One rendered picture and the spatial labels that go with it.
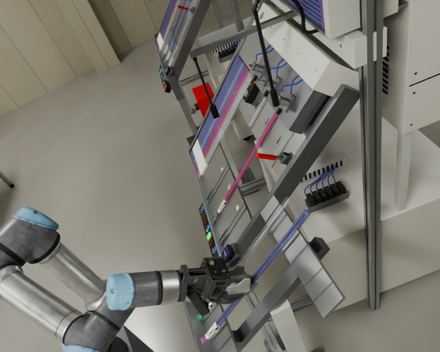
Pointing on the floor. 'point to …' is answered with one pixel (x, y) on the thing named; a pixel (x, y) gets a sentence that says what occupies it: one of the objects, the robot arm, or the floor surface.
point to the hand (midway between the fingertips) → (250, 283)
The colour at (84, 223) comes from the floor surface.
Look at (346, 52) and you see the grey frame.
